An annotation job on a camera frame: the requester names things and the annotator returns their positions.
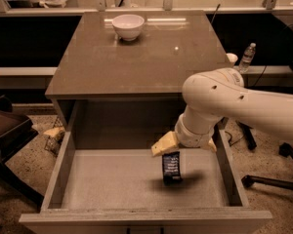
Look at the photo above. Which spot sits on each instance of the black table leg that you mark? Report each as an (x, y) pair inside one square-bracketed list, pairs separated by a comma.
[(251, 143)]

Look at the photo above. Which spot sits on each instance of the wire basket with paper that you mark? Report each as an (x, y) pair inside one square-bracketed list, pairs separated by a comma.
[(55, 137)]

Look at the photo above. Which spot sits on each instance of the clear plastic water bottle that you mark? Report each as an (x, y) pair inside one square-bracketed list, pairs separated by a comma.
[(247, 57)]

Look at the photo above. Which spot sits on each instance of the open grey top drawer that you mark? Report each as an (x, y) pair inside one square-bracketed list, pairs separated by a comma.
[(122, 192)]

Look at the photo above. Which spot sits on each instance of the white ceramic bowl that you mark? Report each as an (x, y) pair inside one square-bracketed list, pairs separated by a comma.
[(128, 27)]

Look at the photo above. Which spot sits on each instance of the small white paper cup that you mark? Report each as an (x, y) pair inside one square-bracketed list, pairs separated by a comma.
[(232, 58)]

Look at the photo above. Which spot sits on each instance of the black office chair base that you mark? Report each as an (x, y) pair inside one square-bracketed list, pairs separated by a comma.
[(275, 169)]

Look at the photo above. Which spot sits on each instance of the grey cabinet with glossy top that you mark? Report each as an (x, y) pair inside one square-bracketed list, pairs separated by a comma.
[(113, 94)]

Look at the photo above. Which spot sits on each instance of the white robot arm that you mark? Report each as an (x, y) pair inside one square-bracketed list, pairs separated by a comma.
[(213, 95)]

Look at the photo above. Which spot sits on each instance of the dark brown chair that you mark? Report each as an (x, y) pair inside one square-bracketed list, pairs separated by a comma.
[(15, 133)]

